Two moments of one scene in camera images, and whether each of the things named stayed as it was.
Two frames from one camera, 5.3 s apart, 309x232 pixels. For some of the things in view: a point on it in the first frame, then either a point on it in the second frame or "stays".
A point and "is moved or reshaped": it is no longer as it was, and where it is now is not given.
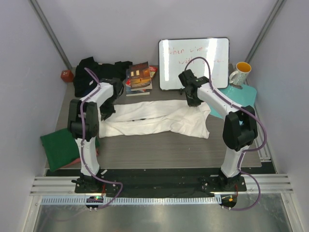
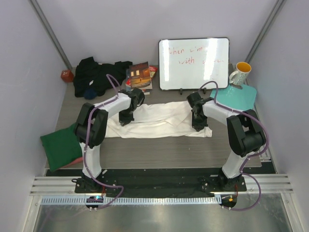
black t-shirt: [84, 79] stays
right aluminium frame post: [277, 7] stays
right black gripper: [193, 103] -> [197, 126]
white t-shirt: [175, 117] is moved or reshaped
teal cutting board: [246, 96] stays
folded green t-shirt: [61, 148] stays
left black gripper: [106, 113] -> [125, 121]
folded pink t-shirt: [76, 162] stays
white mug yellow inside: [243, 69] stays
